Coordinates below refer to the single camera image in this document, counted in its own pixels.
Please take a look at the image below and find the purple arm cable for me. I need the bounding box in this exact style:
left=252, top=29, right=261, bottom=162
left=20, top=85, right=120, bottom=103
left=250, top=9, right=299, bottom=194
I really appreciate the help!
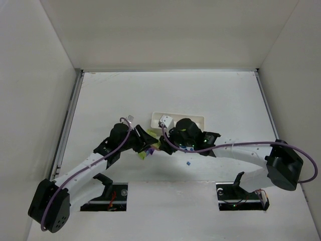
left=160, top=124, right=318, bottom=184
left=40, top=117, right=134, bottom=231

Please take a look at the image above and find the white three-compartment tray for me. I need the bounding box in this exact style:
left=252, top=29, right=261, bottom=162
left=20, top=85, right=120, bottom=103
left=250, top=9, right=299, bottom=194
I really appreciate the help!
left=150, top=111, right=206, bottom=134

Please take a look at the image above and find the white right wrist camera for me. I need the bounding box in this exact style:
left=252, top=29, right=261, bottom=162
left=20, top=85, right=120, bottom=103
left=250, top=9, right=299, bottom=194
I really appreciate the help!
left=158, top=115, right=175, bottom=130

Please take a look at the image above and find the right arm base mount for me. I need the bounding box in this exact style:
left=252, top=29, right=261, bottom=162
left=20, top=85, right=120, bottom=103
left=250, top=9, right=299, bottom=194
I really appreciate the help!
left=216, top=172, right=270, bottom=211

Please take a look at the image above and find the lime curved lego brick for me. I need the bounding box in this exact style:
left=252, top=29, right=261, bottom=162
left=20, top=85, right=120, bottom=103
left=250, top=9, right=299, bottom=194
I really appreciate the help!
left=147, top=129, right=157, bottom=138

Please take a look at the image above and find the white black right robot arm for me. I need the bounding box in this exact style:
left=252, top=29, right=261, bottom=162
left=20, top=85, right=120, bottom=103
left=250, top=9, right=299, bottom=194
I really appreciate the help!
left=158, top=115, right=303, bottom=192

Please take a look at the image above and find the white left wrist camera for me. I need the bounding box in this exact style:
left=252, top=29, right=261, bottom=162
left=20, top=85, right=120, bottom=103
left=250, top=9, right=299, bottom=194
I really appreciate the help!
left=127, top=115, right=134, bottom=123

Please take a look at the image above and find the purple round lego piece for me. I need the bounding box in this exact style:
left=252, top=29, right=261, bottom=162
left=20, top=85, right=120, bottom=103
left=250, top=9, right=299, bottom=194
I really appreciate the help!
left=145, top=148, right=154, bottom=156

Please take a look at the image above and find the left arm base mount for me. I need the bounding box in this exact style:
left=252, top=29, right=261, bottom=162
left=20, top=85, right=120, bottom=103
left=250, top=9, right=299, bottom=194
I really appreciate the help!
left=80, top=173, right=128, bottom=212

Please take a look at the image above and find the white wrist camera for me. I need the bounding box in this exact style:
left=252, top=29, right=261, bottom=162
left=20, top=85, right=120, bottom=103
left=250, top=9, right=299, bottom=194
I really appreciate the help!
left=127, top=115, right=134, bottom=123
left=158, top=115, right=175, bottom=130

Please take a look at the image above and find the large blue arch lego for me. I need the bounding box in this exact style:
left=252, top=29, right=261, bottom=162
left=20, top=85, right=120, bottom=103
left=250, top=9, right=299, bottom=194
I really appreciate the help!
left=181, top=146, right=194, bottom=152

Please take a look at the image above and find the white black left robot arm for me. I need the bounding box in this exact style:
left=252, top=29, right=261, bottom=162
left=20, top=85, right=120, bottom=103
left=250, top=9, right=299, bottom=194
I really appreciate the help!
left=28, top=117, right=158, bottom=233

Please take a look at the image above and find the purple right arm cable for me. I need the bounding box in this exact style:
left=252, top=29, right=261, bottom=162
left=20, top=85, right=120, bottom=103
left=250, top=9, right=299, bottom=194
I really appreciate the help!
left=160, top=124, right=318, bottom=184

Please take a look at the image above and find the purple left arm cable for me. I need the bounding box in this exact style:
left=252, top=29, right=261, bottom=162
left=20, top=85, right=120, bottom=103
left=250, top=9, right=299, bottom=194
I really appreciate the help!
left=40, top=117, right=134, bottom=231

